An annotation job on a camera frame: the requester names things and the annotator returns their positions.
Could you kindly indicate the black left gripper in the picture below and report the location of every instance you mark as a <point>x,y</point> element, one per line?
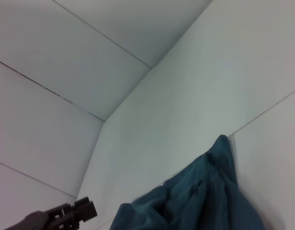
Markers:
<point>39,219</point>

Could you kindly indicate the teal t-shirt with FREE print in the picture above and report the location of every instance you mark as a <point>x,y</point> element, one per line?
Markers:
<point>197,196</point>

